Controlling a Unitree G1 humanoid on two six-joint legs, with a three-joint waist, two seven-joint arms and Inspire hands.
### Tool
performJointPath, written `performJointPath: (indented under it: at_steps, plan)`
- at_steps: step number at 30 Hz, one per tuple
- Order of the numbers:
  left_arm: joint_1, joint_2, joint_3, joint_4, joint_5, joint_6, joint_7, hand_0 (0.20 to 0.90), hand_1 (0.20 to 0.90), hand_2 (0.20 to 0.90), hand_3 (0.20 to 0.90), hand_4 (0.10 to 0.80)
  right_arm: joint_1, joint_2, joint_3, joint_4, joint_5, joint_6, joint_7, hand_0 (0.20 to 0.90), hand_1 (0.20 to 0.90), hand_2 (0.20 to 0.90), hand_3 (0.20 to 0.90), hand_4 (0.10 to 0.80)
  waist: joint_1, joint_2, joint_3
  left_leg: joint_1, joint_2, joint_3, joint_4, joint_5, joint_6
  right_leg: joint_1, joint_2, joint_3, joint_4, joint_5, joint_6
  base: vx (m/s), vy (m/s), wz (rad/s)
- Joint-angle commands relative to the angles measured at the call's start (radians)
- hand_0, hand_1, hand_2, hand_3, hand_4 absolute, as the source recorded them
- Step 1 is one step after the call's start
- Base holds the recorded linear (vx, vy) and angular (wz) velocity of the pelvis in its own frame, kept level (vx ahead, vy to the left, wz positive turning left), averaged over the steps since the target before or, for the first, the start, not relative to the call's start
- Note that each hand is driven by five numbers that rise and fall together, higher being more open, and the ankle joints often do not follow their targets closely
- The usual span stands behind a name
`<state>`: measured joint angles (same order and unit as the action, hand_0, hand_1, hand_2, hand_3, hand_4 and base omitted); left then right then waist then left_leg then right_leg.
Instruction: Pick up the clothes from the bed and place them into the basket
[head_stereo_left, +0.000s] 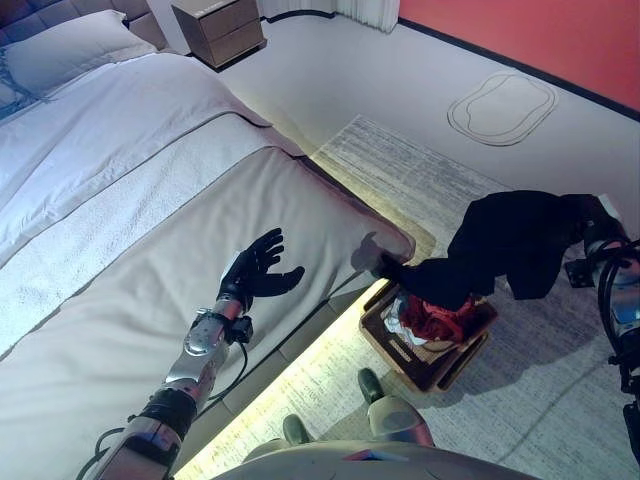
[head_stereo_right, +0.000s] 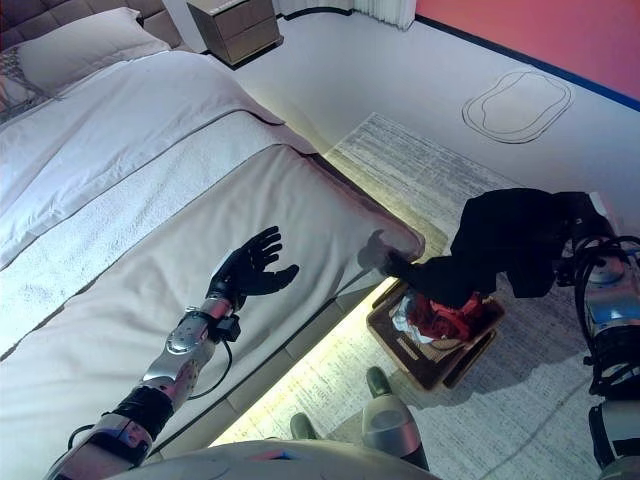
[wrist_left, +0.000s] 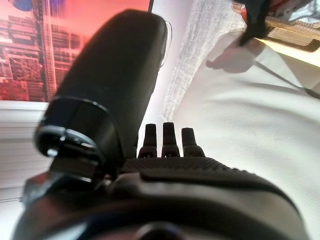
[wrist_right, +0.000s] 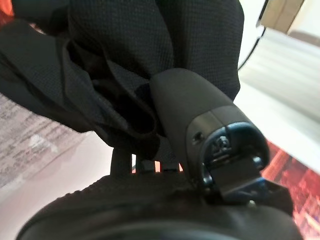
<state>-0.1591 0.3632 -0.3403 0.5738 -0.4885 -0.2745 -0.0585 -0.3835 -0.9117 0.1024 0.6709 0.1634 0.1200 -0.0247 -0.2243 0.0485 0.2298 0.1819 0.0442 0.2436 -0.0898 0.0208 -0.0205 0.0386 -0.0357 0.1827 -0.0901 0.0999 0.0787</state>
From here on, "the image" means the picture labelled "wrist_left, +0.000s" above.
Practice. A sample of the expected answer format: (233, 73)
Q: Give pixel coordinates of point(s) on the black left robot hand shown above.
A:
(110, 75)

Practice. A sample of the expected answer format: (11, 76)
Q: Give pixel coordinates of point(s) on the black garment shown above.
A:
(255, 20)

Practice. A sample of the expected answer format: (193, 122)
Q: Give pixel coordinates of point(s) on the beige bed blanket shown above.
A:
(250, 125)

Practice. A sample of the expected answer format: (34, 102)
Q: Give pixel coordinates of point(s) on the beige upholstered bed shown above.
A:
(295, 67)

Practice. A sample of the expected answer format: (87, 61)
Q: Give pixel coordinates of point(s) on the brown wicker basket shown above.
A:
(292, 32)

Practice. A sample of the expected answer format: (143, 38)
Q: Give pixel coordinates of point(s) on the grey rug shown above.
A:
(197, 50)

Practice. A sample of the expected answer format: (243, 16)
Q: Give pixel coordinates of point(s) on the white curtain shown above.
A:
(17, 145)

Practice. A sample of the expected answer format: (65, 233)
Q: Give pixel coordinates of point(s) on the red wall artwork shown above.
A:
(35, 50)

